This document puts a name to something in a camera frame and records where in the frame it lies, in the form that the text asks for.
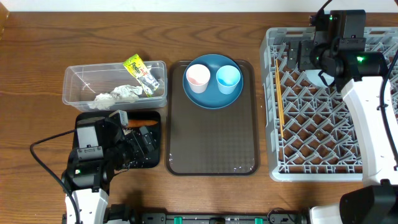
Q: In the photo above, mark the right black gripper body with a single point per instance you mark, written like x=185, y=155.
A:
x=305, y=47

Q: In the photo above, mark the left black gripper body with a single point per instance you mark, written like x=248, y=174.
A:
x=132, y=150

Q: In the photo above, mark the orange carrot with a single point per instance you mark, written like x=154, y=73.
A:
x=136, y=123

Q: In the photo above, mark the wooden chopstick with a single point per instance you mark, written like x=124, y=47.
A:
x=281, y=110
x=276, y=62

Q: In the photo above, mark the light blue bowl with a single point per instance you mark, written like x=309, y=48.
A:
x=315, y=77

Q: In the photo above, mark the white tissue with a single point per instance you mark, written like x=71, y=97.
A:
x=127, y=92

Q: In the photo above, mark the white paper ball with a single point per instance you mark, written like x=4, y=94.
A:
x=103, y=101

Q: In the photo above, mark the yellow green snack wrapper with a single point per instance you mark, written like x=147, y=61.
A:
x=136, y=67

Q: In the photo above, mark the light blue cup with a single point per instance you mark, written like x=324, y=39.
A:
x=227, y=78

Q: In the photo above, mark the dark blue plate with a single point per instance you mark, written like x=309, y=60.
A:
x=212, y=98

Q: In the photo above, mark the pink cup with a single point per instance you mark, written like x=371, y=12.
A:
x=198, y=77

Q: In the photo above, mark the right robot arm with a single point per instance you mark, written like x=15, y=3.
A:
x=362, y=79

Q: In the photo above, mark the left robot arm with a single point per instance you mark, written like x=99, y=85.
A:
x=89, y=182

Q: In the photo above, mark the grey dishwasher rack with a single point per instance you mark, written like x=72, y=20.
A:
x=320, y=142

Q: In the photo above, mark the black tray bin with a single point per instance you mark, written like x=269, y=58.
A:
x=143, y=115

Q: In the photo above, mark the dark brown serving tray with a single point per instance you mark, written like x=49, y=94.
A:
x=211, y=142

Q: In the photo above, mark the clear plastic bin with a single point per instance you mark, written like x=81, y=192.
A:
x=83, y=82

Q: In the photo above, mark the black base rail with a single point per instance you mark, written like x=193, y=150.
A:
x=217, y=218

